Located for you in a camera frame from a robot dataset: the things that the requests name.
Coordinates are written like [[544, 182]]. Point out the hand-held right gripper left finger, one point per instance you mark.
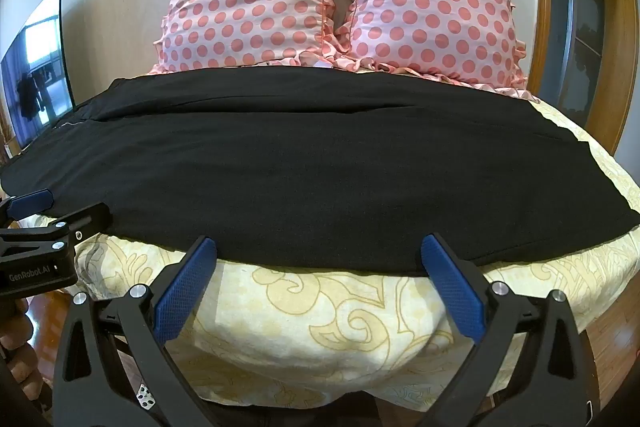
[[185, 292]]

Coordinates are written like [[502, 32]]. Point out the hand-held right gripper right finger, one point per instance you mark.
[[450, 287]]

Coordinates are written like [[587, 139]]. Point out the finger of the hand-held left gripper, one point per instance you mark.
[[75, 219], [30, 202]]

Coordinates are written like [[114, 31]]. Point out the black pants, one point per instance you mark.
[[300, 167]]

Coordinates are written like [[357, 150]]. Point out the person's left hand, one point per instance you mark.
[[21, 359]]

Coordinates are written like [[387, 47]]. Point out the yellow patterned bedspread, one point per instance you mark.
[[310, 322]]

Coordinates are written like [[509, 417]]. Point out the flat screen television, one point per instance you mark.
[[35, 72]]

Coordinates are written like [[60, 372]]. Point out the wooden framed door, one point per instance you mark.
[[612, 32]]

